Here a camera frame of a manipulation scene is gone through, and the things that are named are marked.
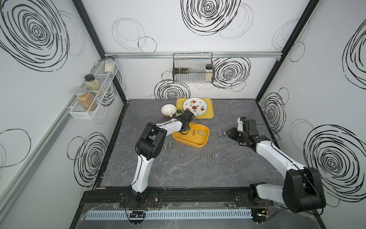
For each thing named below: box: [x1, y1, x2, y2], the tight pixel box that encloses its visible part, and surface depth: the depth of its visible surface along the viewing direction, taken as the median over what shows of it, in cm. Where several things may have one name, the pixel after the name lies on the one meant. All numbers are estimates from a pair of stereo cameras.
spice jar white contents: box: [104, 58, 116, 74], surface depth 88 cm
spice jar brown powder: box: [75, 87, 98, 112], surface depth 66 cm
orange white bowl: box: [161, 104, 177, 118], surface depth 113 cm
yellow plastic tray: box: [175, 98, 215, 119], surface depth 115 cm
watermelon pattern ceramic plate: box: [183, 97, 208, 116], surface depth 118 cm
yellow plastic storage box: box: [172, 121, 210, 149], surface depth 99 cm
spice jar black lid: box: [84, 73, 101, 92], surface depth 72 cm
